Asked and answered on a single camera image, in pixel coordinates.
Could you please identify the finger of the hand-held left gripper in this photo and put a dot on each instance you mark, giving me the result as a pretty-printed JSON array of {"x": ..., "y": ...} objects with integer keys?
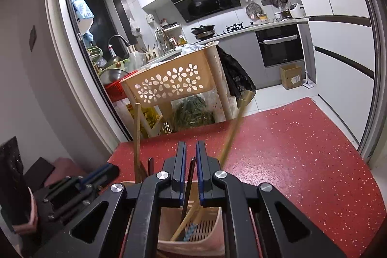
[
  {"x": 112, "y": 172},
  {"x": 96, "y": 175}
]

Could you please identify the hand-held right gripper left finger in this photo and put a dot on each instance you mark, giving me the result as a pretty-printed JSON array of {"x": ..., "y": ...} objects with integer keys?
[{"x": 181, "y": 173}]

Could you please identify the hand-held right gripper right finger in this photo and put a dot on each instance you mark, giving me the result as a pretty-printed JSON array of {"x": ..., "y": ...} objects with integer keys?
[{"x": 201, "y": 173}]

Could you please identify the dark chopstick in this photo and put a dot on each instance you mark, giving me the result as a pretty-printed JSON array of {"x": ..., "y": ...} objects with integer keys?
[
  {"x": 190, "y": 176},
  {"x": 150, "y": 167}
]

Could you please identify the beige plastic utensil holder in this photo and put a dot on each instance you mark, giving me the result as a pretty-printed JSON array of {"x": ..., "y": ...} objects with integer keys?
[{"x": 211, "y": 224}]

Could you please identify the blue patterned wooden chopstick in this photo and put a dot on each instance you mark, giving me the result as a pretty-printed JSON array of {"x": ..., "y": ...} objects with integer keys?
[{"x": 190, "y": 232}]

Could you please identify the black cushion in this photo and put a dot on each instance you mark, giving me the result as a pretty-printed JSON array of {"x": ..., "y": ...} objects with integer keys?
[{"x": 39, "y": 172}]

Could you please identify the dark patterned cloth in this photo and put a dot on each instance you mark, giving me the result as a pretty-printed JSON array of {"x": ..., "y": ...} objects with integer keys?
[{"x": 12, "y": 179}]

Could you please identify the bag of green vegetables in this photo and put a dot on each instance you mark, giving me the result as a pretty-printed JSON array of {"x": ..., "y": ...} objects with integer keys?
[{"x": 192, "y": 114}]

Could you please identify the yellow bag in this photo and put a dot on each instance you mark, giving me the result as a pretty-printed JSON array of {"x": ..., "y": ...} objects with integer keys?
[{"x": 148, "y": 117}]

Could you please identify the red plastic basket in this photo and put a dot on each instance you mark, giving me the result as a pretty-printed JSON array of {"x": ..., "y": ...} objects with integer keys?
[{"x": 118, "y": 90}]

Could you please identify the metal bowl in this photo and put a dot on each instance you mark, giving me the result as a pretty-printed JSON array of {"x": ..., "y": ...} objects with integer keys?
[{"x": 113, "y": 76}]

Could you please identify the beige flower cutout rack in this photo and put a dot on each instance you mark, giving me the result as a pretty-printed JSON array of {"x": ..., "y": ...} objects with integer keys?
[{"x": 169, "y": 70}]

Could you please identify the black bag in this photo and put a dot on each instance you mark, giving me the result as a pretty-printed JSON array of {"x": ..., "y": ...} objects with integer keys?
[{"x": 237, "y": 73}]

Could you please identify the knife block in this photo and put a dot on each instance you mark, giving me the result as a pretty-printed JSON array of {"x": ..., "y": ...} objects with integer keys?
[{"x": 149, "y": 54}]

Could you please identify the clear plastic bag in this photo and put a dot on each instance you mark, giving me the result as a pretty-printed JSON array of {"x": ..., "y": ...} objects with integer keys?
[{"x": 193, "y": 48}]

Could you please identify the grey kitchen base cabinet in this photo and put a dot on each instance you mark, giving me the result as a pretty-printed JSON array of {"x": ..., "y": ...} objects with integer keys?
[{"x": 235, "y": 49}]

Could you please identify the cardboard box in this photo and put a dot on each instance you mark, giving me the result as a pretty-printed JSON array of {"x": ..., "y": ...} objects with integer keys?
[{"x": 290, "y": 76}]

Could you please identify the oil bottle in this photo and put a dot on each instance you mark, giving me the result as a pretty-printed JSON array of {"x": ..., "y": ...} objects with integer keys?
[{"x": 181, "y": 39}]

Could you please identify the black kitchen faucet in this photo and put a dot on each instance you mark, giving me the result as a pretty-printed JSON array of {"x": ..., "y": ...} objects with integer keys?
[{"x": 118, "y": 39}]

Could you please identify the spice rack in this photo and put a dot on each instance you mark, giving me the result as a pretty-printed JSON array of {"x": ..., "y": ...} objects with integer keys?
[{"x": 169, "y": 37}]

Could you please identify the black wok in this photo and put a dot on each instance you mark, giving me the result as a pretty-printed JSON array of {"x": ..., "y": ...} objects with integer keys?
[{"x": 203, "y": 30}]

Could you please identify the hanging plastic bag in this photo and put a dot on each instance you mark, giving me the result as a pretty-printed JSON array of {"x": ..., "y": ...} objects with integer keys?
[{"x": 136, "y": 26}]

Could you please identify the black built-in oven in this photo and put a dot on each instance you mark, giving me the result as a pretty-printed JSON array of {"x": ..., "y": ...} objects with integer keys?
[{"x": 279, "y": 48}]

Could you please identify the gas stove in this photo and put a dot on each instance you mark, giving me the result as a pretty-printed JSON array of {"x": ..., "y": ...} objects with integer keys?
[{"x": 235, "y": 27}]

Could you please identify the blue white cloth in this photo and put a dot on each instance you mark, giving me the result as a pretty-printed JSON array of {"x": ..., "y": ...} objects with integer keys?
[{"x": 81, "y": 10}]

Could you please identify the round metal strainer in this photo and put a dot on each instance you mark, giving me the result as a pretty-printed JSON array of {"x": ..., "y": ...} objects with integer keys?
[{"x": 252, "y": 10}]

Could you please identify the metal pot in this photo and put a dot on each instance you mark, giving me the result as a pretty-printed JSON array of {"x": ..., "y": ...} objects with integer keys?
[{"x": 281, "y": 15}]

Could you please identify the white rice cooker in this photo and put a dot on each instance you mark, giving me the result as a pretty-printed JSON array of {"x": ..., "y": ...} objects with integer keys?
[{"x": 297, "y": 10}]

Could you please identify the white refrigerator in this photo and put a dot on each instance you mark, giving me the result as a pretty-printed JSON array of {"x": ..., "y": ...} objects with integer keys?
[{"x": 341, "y": 37}]

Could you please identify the white door frame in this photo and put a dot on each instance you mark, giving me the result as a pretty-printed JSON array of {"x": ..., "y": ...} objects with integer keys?
[{"x": 56, "y": 34}]

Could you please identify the dark wall plaque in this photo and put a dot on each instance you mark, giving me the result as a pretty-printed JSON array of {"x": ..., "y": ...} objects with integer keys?
[{"x": 33, "y": 38}]

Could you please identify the white wall box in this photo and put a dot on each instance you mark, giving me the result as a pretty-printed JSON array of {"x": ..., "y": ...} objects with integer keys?
[{"x": 150, "y": 18}]

